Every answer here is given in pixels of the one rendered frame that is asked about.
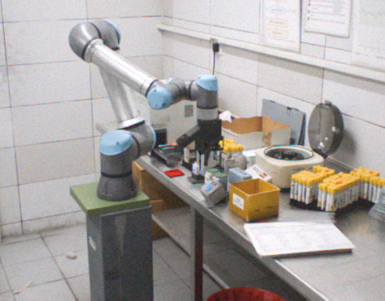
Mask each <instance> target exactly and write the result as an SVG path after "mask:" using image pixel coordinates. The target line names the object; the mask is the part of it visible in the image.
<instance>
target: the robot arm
mask: <svg viewBox="0 0 385 301"><path fill-rule="evenodd" d="M121 39H122V35H121V32H120V30H119V29H118V26H117V25H116V24H115V23H114V22H111V21H109V20H101V19H99V20H95V21H91V22H81V23H79V24H76V26H73V27H72V30H71V31H70V33H69V35H68V43H69V46H70V47H71V49H72V51H73V52H74V54H75V55H77V56H78V57H79V58H81V60H84V61H85V62H86V63H94V64H95V65H97V66H98V68H99V71H100V73H101V78H102V80H103V82H104V85H105V89H106V91H107V94H108V97H109V98H110V102H111V106H112V108H113V110H114V115H115V117H116V119H117V122H118V125H117V126H116V128H115V129H116V130H114V131H109V132H106V133H105V134H103V135H102V136H101V138H100V146H99V149H100V168H101V177H100V180H99V183H98V185H97V197H98V198H101V199H102V200H105V201H127V200H129V199H131V198H134V197H135V196H136V195H137V186H136V183H135V180H134V177H133V173H132V161H135V160H137V159H138V158H140V157H142V156H145V155H147V154H148V153H149V152H150V151H151V150H152V149H153V148H154V146H155V141H156V134H155V131H154V130H153V129H152V128H151V126H149V125H148V124H146V122H145V121H144V119H143V118H141V117H139V114H138V112H137V109H136V106H135V102H134V100H133V98H132V95H131V92H130V89H134V90H135V91H136V92H138V93H139V94H141V95H142V96H143V97H146V98H147V102H148V103H149V105H151V108H152V109H154V110H164V109H166V108H168V107H169V106H171V105H174V104H176V103H179V102H180V101H183V100H186V101H197V123H198V124H197V125H196V126H194V127H193V128H192V129H190V130H189V131H187V132H186V133H185V134H184V135H182V136H181V137H180V138H179V139H176V142H177V144H178V146H180V147H183V148H185V147H187V146H188V145H189V144H190V143H193V142H194V152H195V157H196V161H197V163H198V170H199V172H200V173H201V174H202V176H205V174H206V170H207V169H210V168H212V167H215V166H216V164H217V161H216V160H212V155H211V154H210V151H223V147H221V144H219V142H220V141H221V140H222V141H223V136H222V119H221V118H220V119H219V118H218V90H219V88H218V78H217V76H214V75H210V74H202V75H199V76H198V77H197V80H188V79H182V78H169V79H168V80H167V82H165V84H164V83H163V82H161V81H160V80H158V79H156V78H155V77H154V76H151V75H150V74H148V73H147V72H145V71H144V70H143V69H141V68H139V67H138V66H136V65H135V64H134V63H130V61H128V60H127V59H125V58H124V57H122V56H121V55H119V53H120V51H121V50H120V48H119V46H118V45H119V44H120V41H121ZM129 87H130V88H129Z"/></svg>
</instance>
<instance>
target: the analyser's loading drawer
mask: <svg viewBox="0 0 385 301"><path fill-rule="evenodd" d="M152 151H154V152H155V153H156V154H158V155H159V156H161V157H163V158H164V159H165V160H167V164H168V163H173V162H177V161H181V152H178V153H175V147H170V144H166V145H158V146H154V148H153V149H152Z"/></svg>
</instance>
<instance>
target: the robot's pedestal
mask: <svg viewBox="0 0 385 301"><path fill-rule="evenodd" d="M85 221H86V232H87V243H88V255H89V289H90V300H91V301H154V286H153V256H152V225H151V205H149V206H142V207H139V208H134V209H127V210H120V211H117V212H110V213H106V214H99V215H95V216H89V217H88V216H87V215H86V214H85Z"/></svg>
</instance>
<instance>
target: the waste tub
mask: <svg viewBox="0 0 385 301"><path fill-rule="evenodd" d="M228 185H229V208H228V209H229V210H231V211H232V212H233V213H235V214H237V215H238V216H240V217H241V218H242V219H244V220H245V221H247V222H248V223H249V222H252V221H256V220H258V219H266V218H269V217H273V216H277V215H278V210H279V197H280V189H278V188H277V187H276V186H274V185H271V184H269V183H268V182H267V181H264V180H262V179H261V178H255V179H252V180H246V181H239V182H235V183H229V184H228Z"/></svg>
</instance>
